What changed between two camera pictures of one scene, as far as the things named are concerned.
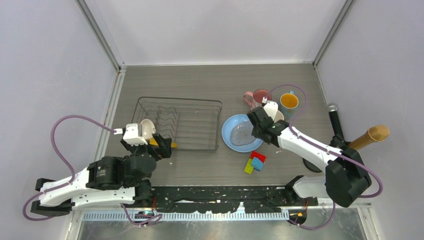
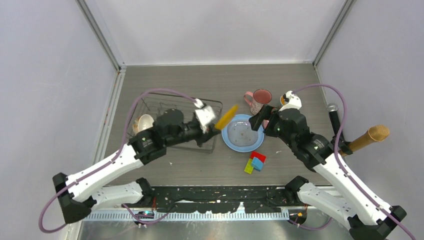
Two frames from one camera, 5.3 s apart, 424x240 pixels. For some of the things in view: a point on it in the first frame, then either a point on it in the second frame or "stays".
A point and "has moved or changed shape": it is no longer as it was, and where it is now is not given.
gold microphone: x=376 y=133 stays
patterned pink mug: x=254 y=99 stays
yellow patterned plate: x=152 y=142 has moved or changed shape
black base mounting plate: x=204 y=199 stays
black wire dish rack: x=191 y=124 stays
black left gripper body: x=138 y=149 → x=197 y=133
